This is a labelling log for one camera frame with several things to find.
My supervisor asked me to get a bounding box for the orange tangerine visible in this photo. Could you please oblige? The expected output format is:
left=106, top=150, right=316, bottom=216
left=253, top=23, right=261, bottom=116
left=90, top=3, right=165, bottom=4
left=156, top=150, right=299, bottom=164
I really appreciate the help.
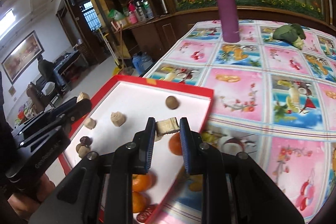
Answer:
left=132, top=192, right=147, bottom=213
left=169, top=132, right=183, bottom=156
left=132, top=173, right=153, bottom=192

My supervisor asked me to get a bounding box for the peeled banana piece large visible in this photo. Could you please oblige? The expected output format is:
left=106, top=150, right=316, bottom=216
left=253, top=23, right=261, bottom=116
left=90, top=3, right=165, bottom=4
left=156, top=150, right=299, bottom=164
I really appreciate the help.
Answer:
left=156, top=117, right=180, bottom=136

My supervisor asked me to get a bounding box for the peeled banana piece front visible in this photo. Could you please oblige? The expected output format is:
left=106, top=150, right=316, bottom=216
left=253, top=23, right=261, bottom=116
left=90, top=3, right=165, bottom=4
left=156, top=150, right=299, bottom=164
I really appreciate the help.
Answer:
left=110, top=111, right=126, bottom=127

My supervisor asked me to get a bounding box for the red box white inside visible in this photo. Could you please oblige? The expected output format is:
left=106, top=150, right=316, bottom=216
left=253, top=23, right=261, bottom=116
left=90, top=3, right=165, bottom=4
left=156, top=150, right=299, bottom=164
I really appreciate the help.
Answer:
left=58, top=74, right=215, bottom=224

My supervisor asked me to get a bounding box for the brown longan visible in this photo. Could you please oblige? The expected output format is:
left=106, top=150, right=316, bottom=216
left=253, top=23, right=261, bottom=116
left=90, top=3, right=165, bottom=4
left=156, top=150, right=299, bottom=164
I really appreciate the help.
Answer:
left=165, top=96, right=179, bottom=110
left=76, top=143, right=91, bottom=159

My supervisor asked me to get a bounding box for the dark purple round fruit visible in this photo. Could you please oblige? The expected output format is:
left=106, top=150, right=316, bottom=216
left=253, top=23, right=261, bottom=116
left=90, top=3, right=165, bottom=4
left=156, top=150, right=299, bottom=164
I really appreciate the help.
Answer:
left=80, top=136, right=92, bottom=147

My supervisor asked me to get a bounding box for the peeled banana piece small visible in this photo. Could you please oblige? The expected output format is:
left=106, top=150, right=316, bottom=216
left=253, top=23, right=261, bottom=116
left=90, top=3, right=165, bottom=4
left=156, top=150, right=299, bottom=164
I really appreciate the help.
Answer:
left=84, top=118, right=96, bottom=130

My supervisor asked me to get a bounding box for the peeled banana piece round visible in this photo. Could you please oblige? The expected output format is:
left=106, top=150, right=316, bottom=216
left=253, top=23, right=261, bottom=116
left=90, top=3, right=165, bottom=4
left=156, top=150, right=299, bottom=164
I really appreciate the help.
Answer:
left=76, top=92, right=90, bottom=102

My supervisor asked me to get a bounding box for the red jujube date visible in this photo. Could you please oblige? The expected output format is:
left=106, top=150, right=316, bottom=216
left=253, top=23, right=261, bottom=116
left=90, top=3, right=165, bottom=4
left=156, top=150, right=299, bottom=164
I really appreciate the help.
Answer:
left=136, top=204, right=157, bottom=223

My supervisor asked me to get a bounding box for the person left hand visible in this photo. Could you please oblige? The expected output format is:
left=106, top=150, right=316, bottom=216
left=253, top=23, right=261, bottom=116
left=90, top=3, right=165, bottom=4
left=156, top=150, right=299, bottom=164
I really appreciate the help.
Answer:
left=7, top=173, right=55, bottom=221

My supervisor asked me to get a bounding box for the person in dark clothes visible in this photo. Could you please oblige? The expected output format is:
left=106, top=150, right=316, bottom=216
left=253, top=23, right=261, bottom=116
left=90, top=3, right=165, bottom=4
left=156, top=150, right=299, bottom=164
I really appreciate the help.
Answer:
left=37, top=55, right=64, bottom=97

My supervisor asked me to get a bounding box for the blue water jug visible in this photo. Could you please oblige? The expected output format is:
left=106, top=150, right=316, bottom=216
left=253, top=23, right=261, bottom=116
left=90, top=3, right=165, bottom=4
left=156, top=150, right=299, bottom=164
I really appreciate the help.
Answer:
left=132, top=52, right=154, bottom=75

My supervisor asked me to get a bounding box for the colourful fruit print tablecloth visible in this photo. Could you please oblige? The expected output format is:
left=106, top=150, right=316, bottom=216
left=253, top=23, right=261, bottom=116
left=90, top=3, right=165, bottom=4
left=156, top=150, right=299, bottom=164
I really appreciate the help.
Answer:
left=146, top=19, right=335, bottom=223

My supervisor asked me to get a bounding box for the wooden cabinet with bottles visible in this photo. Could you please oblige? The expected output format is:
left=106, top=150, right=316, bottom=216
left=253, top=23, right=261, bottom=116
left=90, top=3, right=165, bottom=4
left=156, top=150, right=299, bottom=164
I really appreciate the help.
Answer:
left=91, top=0, right=189, bottom=60

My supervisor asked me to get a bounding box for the purple thermos bottle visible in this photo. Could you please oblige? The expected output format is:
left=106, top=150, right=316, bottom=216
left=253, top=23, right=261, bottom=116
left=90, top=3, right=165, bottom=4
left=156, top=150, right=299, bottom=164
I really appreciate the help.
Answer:
left=216, top=0, right=240, bottom=43

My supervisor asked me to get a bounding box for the framed wall painting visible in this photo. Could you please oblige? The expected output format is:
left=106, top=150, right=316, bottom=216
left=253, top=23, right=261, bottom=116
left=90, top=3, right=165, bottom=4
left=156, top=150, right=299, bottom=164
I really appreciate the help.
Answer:
left=1, top=31, right=45, bottom=84

